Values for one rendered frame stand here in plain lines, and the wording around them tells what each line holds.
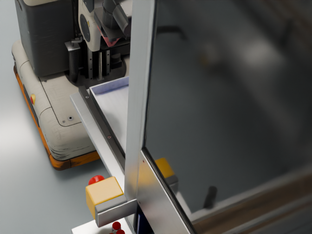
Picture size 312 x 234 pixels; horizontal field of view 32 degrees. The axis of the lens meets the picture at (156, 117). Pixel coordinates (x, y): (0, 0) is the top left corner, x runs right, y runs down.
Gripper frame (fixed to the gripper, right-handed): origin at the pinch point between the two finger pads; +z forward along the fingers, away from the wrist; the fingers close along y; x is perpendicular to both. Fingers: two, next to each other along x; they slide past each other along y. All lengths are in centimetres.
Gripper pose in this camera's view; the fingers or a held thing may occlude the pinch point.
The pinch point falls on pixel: (110, 43)
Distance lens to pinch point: 144.5
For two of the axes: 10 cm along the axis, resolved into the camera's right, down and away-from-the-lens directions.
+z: -1.5, 5.1, 8.5
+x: 8.9, -3.1, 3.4
